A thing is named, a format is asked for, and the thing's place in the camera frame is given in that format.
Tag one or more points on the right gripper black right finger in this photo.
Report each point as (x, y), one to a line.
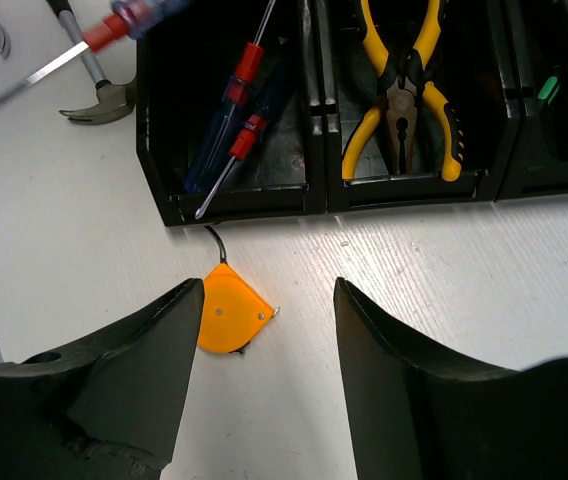
(418, 409)

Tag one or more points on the black handled claw hammer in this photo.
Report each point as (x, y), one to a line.
(114, 101)

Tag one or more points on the orange tape measure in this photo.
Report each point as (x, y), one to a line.
(233, 312)

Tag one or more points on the black compartment tray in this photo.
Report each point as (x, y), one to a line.
(351, 105)

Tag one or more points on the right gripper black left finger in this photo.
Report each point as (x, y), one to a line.
(107, 405)

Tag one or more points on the yellow black pliers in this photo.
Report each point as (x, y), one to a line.
(400, 89)
(443, 111)

